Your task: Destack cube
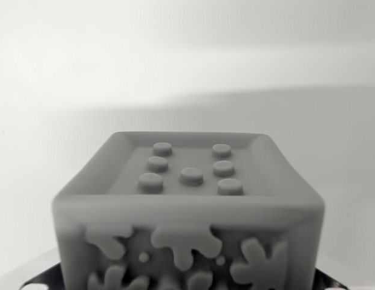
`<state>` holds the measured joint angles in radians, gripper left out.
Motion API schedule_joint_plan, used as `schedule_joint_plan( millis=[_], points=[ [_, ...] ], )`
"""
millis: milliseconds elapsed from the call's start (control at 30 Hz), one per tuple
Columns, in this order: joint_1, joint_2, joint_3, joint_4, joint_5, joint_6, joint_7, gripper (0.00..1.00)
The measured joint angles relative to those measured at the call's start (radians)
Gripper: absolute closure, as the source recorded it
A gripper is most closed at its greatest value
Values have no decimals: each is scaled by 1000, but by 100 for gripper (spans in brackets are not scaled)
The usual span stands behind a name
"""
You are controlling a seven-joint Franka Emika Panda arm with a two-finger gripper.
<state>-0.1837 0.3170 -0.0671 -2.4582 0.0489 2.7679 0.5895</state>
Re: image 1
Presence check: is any black-padded silver gripper left finger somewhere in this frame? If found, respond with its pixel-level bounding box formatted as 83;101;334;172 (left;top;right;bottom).
0;246;66;290

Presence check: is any grey embossed cube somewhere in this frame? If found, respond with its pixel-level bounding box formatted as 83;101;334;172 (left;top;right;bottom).
51;130;325;290

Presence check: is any black-padded silver gripper right finger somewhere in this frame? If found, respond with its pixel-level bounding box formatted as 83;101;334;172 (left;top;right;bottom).
313;262;375;290

